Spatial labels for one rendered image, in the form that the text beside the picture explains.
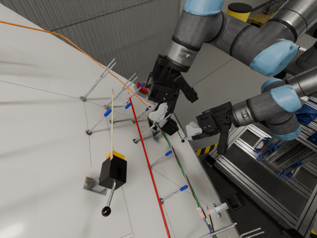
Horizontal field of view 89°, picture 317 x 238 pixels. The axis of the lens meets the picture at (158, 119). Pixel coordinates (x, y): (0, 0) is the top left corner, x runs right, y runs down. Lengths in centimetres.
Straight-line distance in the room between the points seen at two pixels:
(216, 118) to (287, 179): 131
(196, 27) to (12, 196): 42
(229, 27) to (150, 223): 47
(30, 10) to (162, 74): 166
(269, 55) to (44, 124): 46
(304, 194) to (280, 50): 152
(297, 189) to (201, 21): 161
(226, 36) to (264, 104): 21
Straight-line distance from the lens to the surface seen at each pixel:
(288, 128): 60
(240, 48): 44
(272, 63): 41
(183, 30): 40
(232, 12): 340
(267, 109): 53
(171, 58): 42
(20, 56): 50
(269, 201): 164
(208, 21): 41
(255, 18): 470
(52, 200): 31
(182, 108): 216
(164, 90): 44
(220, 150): 60
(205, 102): 230
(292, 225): 168
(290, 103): 53
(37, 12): 198
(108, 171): 29
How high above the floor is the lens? 161
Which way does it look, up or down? 53 degrees down
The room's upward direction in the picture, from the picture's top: straight up
